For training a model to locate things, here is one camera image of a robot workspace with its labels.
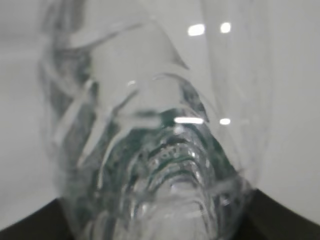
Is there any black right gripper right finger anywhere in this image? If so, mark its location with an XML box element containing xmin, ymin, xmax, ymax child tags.
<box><xmin>239</xmin><ymin>190</ymin><xmax>320</xmax><ymax>240</ymax></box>

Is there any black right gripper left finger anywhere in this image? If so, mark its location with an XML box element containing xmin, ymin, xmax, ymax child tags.
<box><xmin>0</xmin><ymin>198</ymin><xmax>75</xmax><ymax>240</ymax></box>

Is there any clear green-label water bottle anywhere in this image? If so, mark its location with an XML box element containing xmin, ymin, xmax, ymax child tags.
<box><xmin>38</xmin><ymin>0</ymin><xmax>268</xmax><ymax>240</ymax></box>

